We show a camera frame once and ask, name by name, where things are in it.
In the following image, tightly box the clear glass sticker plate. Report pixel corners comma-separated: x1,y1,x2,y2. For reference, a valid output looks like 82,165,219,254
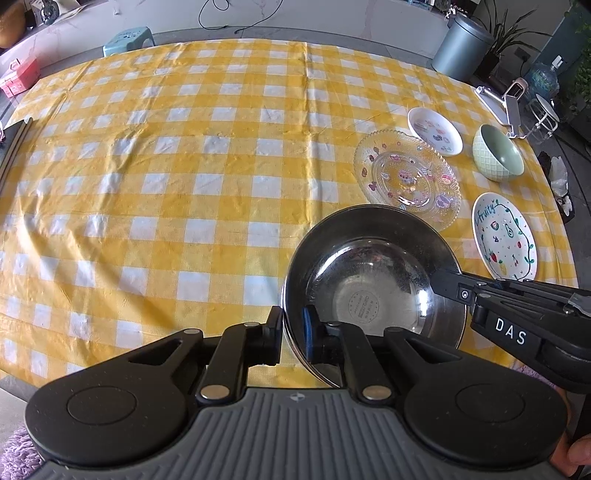
353,130,462,233

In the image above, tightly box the small white sticker plate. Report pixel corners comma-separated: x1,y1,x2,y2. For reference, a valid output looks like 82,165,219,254
407,107,464,157

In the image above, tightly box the stainless steel bowl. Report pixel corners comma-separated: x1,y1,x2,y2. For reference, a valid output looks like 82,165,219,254
280,204,468,388

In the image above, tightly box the grey metal trash can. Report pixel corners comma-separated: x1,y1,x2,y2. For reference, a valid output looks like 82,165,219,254
431,14,496,84

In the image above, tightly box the green ivy plant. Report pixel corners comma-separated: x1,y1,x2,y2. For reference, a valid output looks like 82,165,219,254
561,0,591,125

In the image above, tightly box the blue water jug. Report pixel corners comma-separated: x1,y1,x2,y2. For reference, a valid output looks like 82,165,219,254
526,55,566,100

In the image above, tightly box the teal plastic stool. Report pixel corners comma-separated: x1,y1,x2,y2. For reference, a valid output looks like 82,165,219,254
102,30,155,58

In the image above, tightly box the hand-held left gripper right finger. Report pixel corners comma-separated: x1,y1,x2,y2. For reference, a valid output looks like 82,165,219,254
301,307,465,403

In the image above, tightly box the white round wire stand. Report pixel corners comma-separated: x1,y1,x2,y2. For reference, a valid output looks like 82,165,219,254
526,93,561,144

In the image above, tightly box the black floor cable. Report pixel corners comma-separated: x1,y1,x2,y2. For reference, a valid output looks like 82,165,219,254
198,0,284,34

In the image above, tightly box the white fruit print plate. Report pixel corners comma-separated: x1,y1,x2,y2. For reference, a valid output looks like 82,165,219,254
471,192,539,281

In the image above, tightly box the person's right hand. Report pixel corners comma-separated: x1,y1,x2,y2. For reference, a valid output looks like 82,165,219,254
567,436,591,468

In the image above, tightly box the green ceramic bowl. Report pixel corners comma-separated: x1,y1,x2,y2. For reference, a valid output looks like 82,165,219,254
472,124,525,182

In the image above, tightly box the black bag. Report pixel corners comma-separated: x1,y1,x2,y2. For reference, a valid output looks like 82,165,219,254
538,151,573,217

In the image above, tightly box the white folding phone stand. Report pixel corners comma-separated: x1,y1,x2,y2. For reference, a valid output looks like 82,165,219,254
475,85,525,139

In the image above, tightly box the yellow checkered tablecloth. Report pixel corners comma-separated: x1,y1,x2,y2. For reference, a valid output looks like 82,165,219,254
0,41,580,388

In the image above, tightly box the pink plastic box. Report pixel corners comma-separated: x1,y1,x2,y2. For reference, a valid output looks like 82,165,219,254
0,56,41,99

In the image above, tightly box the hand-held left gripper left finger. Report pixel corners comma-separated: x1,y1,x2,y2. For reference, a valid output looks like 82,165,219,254
121,307,283,406

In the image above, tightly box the potted long leaf plant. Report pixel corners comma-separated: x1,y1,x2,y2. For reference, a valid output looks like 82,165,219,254
471,0,555,80

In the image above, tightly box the purple fuzzy cloth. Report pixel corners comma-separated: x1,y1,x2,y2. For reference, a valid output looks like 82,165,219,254
0,427,43,480

